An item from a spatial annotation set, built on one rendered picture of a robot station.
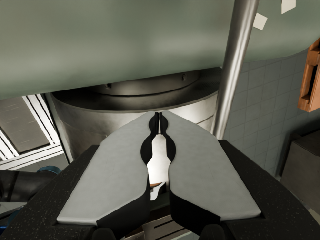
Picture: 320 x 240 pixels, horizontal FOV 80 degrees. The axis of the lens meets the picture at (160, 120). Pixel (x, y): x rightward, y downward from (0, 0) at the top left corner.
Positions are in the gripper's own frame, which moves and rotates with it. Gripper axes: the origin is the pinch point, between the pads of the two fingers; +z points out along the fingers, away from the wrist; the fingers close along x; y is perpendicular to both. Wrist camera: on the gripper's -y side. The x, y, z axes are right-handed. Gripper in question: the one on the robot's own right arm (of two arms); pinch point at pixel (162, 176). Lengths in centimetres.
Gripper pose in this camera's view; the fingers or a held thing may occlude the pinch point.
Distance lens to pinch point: 53.5
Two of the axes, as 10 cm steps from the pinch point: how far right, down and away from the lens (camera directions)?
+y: 0.4, 8.7, 4.9
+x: 3.4, 4.5, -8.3
